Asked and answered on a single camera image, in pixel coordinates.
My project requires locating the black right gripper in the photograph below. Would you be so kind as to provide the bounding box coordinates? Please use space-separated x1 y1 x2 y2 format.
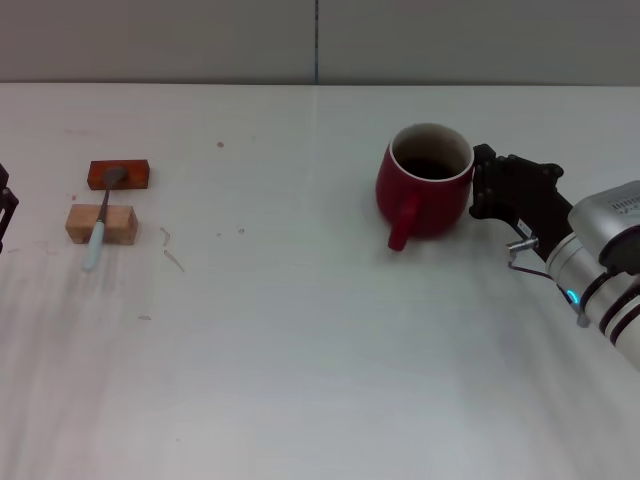
468 143 576 264

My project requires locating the light wooden block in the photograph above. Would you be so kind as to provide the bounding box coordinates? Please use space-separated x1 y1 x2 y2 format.
64 203 139 246

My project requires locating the thin right gripper cable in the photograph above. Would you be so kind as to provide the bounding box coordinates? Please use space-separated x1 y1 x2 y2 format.
505 238 552 281

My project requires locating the grey partition panel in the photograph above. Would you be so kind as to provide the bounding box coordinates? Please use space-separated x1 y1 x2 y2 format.
318 0 640 87
0 0 318 85

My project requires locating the red ceramic cup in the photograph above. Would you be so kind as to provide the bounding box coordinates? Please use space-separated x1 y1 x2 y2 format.
375 122 475 252

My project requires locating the blue handled metal spoon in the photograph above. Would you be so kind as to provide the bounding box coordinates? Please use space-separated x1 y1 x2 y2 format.
81 165 128 274

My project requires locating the red-brown wooden block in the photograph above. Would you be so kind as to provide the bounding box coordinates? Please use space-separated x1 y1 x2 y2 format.
87 158 152 192

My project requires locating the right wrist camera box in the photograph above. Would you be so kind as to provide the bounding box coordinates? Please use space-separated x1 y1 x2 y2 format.
567 182 640 275

